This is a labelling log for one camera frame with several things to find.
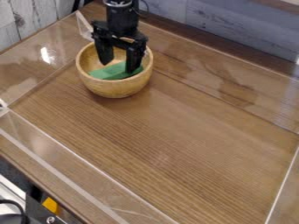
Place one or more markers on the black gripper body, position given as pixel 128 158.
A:
pixel 118 33

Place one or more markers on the black device with yellow label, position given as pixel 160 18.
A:
pixel 42 215

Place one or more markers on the green rectangular block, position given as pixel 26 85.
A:
pixel 114 72

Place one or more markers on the clear acrylic corner bracket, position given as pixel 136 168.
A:
pixel 85 27

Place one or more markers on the brown wooden bowl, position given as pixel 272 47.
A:
pixel 113 88

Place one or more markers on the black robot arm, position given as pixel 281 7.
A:
pixel 122 9

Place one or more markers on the clear acrylic tray wall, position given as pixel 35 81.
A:
pixel 83 189

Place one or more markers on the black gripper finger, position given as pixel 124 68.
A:
pixel 136 53
pixel 105 47

